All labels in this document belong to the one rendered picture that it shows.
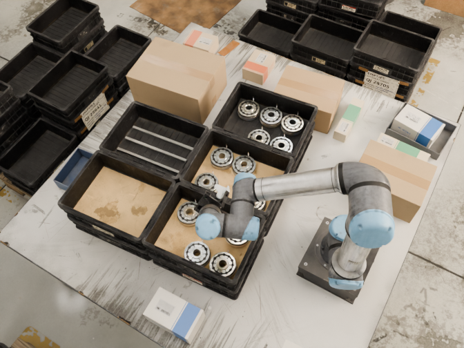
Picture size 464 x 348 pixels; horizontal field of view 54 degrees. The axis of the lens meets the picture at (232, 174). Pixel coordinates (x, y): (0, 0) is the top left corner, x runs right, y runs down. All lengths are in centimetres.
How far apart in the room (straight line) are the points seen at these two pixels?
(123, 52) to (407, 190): 207
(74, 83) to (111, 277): 139
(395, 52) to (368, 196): 189
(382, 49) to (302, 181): 182
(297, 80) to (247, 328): 118
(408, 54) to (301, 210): 141
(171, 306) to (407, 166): 114
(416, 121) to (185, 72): 113
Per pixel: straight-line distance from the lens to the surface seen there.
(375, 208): 126
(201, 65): 231
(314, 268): 185
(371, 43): 309
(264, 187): 141
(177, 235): 188
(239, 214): 139
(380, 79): 296
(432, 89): 362
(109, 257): 205
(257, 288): 192
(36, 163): 299
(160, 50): 242
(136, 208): 197
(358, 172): 132
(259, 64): 248
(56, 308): 284
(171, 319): 181
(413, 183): 204
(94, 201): 204
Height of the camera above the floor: 253
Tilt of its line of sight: 58 degrees down
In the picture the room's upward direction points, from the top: 5 degrees counter-clockwise
